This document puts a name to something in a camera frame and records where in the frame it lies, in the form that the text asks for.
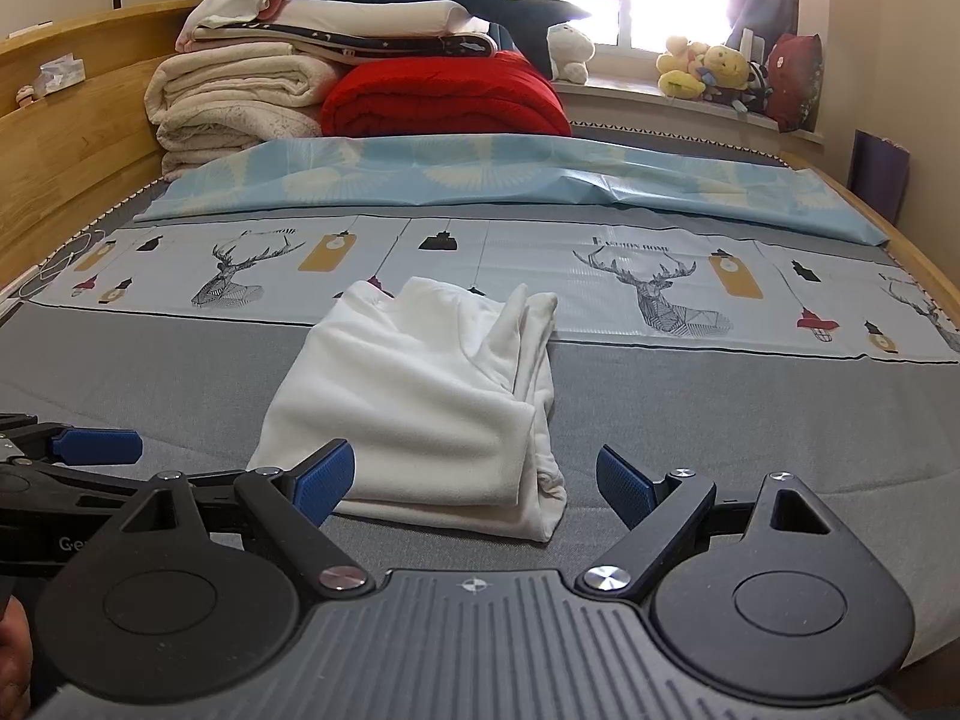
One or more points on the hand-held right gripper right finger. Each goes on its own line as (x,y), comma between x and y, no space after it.
(622,487)

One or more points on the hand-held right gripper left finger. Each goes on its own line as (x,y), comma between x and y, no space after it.
(326,480)

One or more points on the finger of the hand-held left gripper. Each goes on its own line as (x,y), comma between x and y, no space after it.
(97,448)

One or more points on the white pants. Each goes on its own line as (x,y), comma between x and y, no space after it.
(405,405)

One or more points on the person's left hand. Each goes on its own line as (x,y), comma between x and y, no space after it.
(13,660)

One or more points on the deer print mat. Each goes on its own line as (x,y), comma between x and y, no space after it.
(525,262)

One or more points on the light blue patterned sheet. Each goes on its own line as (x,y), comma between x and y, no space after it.
(450,172)

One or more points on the tissue box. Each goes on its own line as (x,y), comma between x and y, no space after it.
(64,75)

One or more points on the cream folded blanket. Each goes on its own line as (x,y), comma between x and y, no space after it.
(225,90)

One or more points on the window sill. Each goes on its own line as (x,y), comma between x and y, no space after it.
(637,101)

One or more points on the red folded blanket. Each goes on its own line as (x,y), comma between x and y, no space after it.
(450,97)

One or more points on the dark purple box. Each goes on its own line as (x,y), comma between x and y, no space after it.
(877,176)

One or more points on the colourful plush toy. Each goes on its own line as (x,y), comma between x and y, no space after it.
(742,94)

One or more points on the yellow plush toy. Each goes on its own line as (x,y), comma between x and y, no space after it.
(720,64)

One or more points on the red bag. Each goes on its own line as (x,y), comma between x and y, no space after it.
(795,82)

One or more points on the white plush toy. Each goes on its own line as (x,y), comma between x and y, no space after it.
(570,49)

